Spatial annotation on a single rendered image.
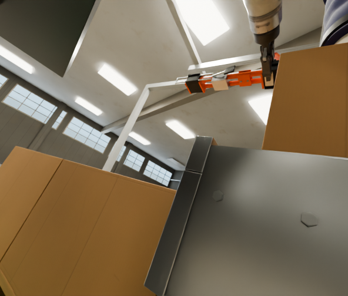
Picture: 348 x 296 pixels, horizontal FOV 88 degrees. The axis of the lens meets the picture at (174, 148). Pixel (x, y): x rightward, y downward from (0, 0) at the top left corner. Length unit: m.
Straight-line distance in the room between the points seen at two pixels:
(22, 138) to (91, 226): 10.87
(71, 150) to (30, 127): 2.12
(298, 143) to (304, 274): 0.25
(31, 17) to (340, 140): 0.58
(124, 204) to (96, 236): 0.11
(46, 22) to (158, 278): 0.44
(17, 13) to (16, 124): 11.03
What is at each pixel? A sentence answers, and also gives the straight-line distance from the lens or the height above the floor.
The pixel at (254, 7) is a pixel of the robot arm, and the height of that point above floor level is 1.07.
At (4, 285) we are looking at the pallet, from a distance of 0.85.
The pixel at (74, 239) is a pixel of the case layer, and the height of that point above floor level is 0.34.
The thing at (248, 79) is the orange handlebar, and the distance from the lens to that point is 0.87.
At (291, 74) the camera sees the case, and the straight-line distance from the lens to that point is 0.53.
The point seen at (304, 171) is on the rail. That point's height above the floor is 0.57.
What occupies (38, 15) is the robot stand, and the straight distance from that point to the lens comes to 0.45.
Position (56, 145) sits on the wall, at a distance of 11.42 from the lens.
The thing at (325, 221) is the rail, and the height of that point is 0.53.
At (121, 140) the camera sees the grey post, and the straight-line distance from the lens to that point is 4.12.
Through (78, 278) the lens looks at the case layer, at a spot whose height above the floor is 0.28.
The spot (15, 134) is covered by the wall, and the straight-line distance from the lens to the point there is 11.41.
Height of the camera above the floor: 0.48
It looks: 20 degrees up
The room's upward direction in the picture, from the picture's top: 21 degrees clockwise
